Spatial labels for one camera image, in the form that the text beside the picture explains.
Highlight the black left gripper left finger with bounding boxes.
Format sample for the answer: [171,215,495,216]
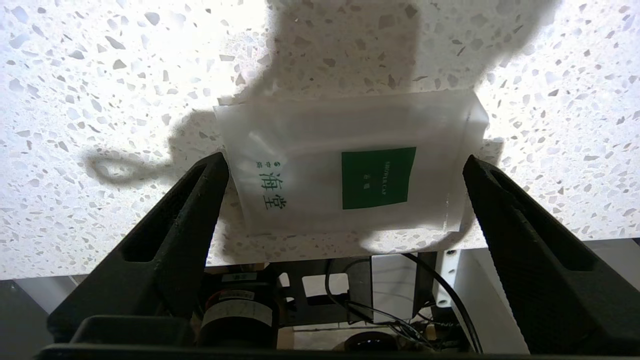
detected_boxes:
[47,151,231,346]

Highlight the square frosted packet green label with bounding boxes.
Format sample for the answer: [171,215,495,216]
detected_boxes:
[213,90,491,237]

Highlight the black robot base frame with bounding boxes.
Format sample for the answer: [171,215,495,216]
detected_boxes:
[202,252,438,328]

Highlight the thin black base cable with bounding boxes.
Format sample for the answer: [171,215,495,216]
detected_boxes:
[325,252,484,355]

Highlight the black motor orange ring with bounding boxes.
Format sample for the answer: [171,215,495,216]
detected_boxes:
[199,282,277,349]

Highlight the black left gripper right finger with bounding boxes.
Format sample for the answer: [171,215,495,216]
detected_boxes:
[462,154,640,357]

